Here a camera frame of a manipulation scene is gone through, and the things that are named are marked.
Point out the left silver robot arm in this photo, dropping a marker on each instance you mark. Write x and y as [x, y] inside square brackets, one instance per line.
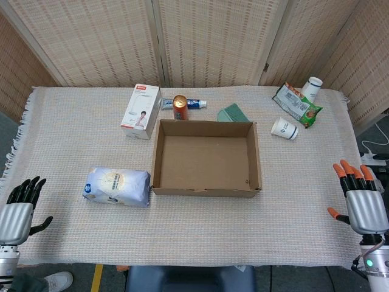
[7, 261]

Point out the blue tissue pack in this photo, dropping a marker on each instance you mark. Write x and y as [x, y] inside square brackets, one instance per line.
[117, 187]

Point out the left black-fingered robot hand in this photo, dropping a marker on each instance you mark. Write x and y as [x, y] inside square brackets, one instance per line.
[15, 219]

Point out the blue white toothpaste tube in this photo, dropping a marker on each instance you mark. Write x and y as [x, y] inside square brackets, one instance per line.
[196, 104]

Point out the white sneaker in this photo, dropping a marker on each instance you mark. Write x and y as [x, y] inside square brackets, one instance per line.
[59, 281]

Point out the cardboard box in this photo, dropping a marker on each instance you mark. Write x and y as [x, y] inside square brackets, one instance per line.
[206, 155]

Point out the beige woven tablecloth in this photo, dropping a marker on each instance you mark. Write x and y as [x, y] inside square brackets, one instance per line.
[76, 137]

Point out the white paper cup blue band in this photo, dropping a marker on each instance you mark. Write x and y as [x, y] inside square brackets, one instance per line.
[285, 129]
[313, 86]

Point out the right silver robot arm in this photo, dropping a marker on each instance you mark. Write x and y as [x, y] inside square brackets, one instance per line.
[377, 267]

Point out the white desk lamp box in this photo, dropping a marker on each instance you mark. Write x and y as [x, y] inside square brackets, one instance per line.
[141, 112]

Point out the orange drink can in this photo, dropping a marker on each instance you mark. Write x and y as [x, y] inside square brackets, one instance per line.
[180, 108]

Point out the green and silver snack bag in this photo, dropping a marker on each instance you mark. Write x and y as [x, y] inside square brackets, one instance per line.
[296, 105]

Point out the right orange-tipped robot hand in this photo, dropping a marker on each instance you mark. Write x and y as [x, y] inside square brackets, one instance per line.
[366, 210]

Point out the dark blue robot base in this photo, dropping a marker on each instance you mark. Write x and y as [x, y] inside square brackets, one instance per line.
[188, 280]

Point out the woven folding screen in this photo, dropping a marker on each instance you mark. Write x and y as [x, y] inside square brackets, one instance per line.
[100, 39]

